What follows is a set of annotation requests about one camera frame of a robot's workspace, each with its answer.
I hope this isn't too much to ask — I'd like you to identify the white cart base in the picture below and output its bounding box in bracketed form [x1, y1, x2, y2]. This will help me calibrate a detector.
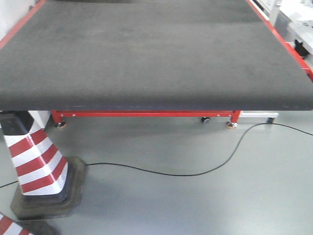
[239, 111, 279, 123]

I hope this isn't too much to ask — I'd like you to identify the red white striped cone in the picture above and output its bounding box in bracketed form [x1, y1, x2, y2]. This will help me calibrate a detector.
[0, 111, 86, 220]

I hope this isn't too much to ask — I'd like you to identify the black floor cable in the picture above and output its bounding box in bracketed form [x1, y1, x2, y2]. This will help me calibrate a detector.
[0, 122, 313, 188]

